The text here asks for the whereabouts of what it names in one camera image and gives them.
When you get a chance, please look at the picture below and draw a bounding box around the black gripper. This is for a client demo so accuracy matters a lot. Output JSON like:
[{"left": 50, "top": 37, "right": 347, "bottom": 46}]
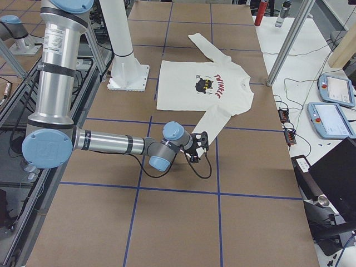
[{"left": 184, "top": 141, "right": 203, "bottom": 163}]

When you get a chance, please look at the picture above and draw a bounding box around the cream long-sleeve cat shirt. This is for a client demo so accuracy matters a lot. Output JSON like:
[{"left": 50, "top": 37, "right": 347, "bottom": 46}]
[{"left": 156, "top": 33, "right": 254, "bottom": 143}]

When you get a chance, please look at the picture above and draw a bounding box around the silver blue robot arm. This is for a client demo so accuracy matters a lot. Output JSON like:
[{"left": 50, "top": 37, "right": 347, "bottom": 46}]
[
  {"left": 22, "top": 1, "right": 209, "bottom": 171},
  {"left": 1, "top": 15, "right": 43, "bottom": 56}
]

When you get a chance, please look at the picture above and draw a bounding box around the lower red circuit board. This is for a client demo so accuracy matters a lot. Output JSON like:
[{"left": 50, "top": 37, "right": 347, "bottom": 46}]
[{"left": 284, "top": 129, "right": 296, "bottom": 147}]

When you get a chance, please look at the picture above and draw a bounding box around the red circuit board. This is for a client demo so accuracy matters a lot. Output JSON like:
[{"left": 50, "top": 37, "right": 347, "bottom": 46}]
[
  {"left": 278, "top": 108, "right": 290, "bottom": 123},
  {"left": 284, "top": 129, "right": 296, "bottom": 147}
]

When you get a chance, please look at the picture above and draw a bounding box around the upper red circuit board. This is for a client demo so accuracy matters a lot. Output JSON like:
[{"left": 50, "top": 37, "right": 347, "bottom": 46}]
[{"left": 278, "top": 108, "right": 290, "bottom": 123}]

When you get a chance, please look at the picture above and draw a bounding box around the near blue teach pendant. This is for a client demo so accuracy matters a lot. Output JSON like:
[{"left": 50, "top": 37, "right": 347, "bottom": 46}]
[{"left": 307, "top": 102, "right": 355, "bottom": 140}]

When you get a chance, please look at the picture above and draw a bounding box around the blue teach pendant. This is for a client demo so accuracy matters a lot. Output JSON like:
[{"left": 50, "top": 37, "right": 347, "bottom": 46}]
[
  {"left": 318, "top": 74, "right": 355, "bottom": 108},
  {"left": 307, "top": 102, "right": 355, "bottom": 140}
]

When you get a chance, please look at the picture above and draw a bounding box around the far blue teach pendant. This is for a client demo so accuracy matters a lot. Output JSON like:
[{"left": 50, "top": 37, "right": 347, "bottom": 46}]
[{"left": 318, "top": 74, "right": 355, "bottom": 108}]

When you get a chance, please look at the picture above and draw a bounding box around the white power strip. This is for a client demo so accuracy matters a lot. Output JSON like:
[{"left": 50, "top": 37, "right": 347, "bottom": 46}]
[{"left": 21, "top": 159, "right": 42, "bottom": 182}]

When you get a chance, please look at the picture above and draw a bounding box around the red water bottle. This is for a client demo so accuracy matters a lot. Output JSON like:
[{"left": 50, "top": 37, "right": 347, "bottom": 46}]
[{"left": 254, "top": 0, "right": 268, "bottom": 26}]

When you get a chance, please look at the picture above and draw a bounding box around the clear grey-capped bottle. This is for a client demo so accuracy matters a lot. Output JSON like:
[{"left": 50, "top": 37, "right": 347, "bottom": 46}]
[{"left": 275, "top": 0, "right": 291, "bottom": 28}]

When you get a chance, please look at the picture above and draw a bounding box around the wooden beam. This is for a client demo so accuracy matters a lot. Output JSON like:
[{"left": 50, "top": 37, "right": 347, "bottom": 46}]
[{"left": 328, "top": 0, "right": 356, "bottom": 70}]

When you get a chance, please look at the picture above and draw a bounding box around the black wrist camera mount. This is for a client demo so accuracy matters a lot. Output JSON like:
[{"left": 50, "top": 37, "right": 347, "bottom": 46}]
[{"left": 192, "top": 131, "right": 209, "bottom": 151}]

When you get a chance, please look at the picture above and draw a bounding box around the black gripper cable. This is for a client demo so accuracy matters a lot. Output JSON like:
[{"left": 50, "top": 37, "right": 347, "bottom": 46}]
[{"left": 130, "top": 147, "right": 214, "bottom": 179}]

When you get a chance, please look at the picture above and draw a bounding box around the white pedestal column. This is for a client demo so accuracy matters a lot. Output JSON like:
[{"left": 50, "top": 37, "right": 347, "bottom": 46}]
[{"left": 100, "top": 0, "right": 150, "bottom": 92}]

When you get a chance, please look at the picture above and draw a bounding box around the aluminium frame cabinet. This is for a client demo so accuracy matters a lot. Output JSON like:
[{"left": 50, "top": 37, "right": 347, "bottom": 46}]
[{"left": 1, "top": 27, "right": 111, "bottom": 266}]

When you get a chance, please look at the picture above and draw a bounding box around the aluminium frame post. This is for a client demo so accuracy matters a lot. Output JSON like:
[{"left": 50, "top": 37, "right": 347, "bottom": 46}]
[{"left": 266, "top": 0, "right": 315, "bottom": 87}]

